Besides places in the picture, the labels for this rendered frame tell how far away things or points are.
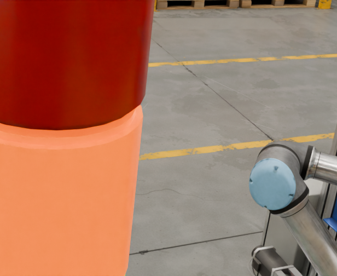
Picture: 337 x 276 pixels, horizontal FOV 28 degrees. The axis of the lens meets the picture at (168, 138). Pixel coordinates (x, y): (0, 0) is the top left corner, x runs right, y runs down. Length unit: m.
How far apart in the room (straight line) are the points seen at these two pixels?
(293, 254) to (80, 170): 2.30
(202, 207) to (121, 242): 4.34
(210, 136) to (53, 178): 5.35
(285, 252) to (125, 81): 2.35
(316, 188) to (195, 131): 3.23
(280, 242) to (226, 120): 3.39
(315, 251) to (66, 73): 1.68
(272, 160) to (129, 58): 1.58
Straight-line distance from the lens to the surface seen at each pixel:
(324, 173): 1.86
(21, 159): 0.16
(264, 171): 1.71
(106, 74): 0.16
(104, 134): 0.17
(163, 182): 4.76
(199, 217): 4.42
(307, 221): 1.78
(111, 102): 0.16
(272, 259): 2.40
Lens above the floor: 2.34
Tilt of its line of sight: 26 degrees down
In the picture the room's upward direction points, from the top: 7 degrees clockwise
